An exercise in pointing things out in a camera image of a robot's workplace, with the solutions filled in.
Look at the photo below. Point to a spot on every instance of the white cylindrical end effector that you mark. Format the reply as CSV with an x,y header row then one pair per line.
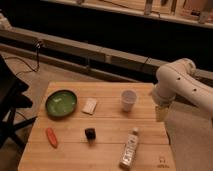
x,y
161,113

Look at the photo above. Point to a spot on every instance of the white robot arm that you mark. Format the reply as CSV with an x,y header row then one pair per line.
x,y
176,78

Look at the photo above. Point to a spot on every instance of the white flat eraser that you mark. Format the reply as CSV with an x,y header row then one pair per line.
x,y
89,106

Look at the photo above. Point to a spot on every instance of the white paper cup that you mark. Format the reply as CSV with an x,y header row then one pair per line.
x,y
128,99

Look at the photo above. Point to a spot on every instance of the white plastic bottle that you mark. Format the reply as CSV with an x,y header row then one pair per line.
x,y
129,150

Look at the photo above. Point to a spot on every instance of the small black cube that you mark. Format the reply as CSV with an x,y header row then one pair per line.
x,y
90,133

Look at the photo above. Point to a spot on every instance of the green round bowl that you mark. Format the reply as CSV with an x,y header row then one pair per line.
x,y
61,103

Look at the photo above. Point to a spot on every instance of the orange carrot toy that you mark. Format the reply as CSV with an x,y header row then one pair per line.
x,y
51,137

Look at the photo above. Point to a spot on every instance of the black office chair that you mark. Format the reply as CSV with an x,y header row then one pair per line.
x,y
11,98

